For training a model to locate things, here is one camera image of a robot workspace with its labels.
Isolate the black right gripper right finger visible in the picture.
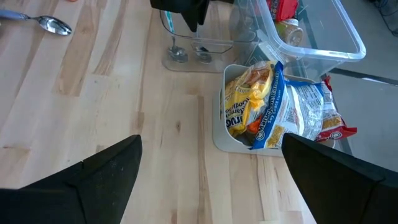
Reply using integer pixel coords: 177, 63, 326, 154
280, 133, 398, 224

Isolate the white plastic basket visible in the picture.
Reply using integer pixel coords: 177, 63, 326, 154
211, 63, 337, 157

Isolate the spoon with purple handle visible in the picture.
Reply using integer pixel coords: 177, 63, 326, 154
0, 8, 73, 36

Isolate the blue and white snack bag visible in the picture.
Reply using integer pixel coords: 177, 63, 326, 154
249, 60, 326, 151

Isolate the red and white snack bag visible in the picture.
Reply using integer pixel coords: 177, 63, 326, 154
313, 75, 358, 144

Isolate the oregano jar green label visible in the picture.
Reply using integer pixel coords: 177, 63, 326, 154
274, 17, 305, 48

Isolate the translucent plastic storage tub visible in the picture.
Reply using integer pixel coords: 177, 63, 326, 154
233, 0, 367, 83

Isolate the spoon with teal patterned handle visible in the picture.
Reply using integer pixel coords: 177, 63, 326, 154
164, 11, 189, 64

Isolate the clear plastic bin with handles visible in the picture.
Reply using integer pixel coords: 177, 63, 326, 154
159, 0, 259, 74

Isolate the red smoked paprika tin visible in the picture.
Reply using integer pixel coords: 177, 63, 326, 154
266, 0, 300, 23

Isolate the yellow snack bag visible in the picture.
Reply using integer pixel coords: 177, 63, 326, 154
223, 60, 277, 138

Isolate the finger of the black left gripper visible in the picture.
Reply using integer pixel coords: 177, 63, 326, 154
180, 0, 210, 34

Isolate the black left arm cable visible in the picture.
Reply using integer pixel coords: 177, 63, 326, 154
368, 0, 398, 37

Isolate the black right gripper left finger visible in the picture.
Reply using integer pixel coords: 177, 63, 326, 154
0, 134, 144, 224

